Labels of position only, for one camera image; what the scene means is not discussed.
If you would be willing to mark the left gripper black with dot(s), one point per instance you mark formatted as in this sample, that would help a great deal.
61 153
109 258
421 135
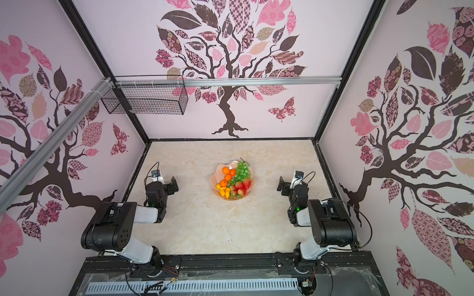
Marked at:
170 186

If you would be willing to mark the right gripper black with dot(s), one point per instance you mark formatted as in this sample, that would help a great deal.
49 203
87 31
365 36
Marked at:
285 185

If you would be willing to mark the strawberry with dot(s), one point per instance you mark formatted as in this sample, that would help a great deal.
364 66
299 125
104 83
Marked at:
239 185
247 183
234 195
241 191

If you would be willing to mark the green grape bunch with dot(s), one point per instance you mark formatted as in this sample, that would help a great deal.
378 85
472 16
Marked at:
243 172

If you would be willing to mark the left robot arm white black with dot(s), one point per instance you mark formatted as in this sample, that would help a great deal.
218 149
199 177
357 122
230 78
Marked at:
111 228

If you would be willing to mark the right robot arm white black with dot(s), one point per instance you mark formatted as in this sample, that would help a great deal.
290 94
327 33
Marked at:
331 227

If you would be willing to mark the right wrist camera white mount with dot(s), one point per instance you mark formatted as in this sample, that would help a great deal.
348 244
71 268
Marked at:
297 179

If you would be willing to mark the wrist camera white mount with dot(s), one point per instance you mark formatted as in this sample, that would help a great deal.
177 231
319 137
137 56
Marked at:
157 176
297 179

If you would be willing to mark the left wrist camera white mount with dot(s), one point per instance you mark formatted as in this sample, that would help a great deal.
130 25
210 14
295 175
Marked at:
157 176

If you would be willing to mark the black wire basket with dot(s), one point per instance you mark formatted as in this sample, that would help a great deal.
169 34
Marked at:
147 95

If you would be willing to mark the black base frame rail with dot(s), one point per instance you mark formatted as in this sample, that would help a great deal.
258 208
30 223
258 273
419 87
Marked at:
337 274

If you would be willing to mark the aluminium rail back wall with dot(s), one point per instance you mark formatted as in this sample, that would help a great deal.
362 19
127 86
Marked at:
301 80

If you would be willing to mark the aluminium rail wall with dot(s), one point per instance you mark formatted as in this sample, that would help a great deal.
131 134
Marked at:
301 80
15 184

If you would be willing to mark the white slotted cable duct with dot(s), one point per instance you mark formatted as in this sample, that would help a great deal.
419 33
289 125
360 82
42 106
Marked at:
217 287

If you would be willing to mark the aluminium rail left wall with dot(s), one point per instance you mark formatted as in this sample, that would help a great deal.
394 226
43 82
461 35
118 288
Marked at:
15 184

